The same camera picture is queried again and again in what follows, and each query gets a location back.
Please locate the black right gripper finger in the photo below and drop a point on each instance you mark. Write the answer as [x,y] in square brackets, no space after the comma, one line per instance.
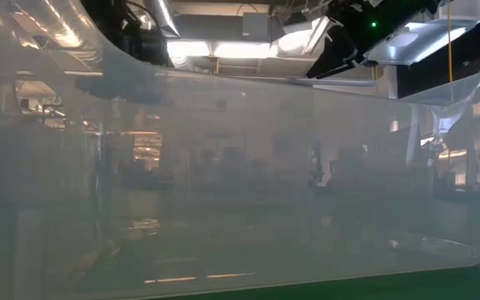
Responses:
[336,71]
[340,46]

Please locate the clear plastic bin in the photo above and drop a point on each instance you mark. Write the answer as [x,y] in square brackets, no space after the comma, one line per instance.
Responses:
[240,187]

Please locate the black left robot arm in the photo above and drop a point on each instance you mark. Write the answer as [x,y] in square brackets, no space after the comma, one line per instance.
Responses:
[115,25]

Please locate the silver horizontal pipe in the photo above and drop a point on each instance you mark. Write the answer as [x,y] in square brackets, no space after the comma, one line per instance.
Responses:
[340,82]

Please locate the grey ceiling box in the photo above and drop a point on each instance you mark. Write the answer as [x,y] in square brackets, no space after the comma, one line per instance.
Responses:
[256,25]

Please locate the bright ceiling light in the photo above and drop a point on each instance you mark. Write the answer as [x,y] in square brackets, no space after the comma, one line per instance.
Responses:
[219,49]

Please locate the silver ceiling duct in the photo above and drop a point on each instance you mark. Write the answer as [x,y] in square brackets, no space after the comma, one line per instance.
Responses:
[163,16]

